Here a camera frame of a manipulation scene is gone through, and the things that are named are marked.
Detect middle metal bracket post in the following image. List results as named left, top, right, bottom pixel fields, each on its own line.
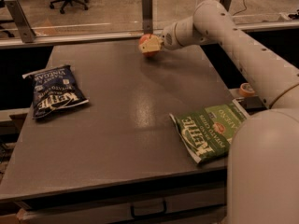
left=142, top=0, right=153, bottom=34

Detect black drawer handle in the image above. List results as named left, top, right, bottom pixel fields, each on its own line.
left=130, top=200, right=167, bottom=219

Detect red apple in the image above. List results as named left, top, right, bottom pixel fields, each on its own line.
left=138, top=33, right=162, bottom=58

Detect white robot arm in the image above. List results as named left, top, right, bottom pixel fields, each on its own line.
left=139, top=0, right=299, bottom=224

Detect orange tape roll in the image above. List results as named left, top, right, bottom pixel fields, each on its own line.
left=239, top=83, right=255, bottom=97

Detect blue kettle chip bag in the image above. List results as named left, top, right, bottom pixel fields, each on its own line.
left=22, top=64, right=89, bottom=119

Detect grey table drawer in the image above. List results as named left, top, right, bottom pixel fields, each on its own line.
left=17, top=185, right=226, bottom=224

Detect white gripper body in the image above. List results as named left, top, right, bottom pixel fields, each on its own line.
left=161, top=23, right=178, bottom=50

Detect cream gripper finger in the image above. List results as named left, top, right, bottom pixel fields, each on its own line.
left=138, top=34, right=164, bottom=54

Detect left metal bracket post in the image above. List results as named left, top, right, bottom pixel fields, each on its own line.
left=5, top=0, right=36, bottom=43

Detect green jalapeno chip bag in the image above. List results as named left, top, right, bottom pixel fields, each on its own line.
left=170, top=99, right=249, bottom=164

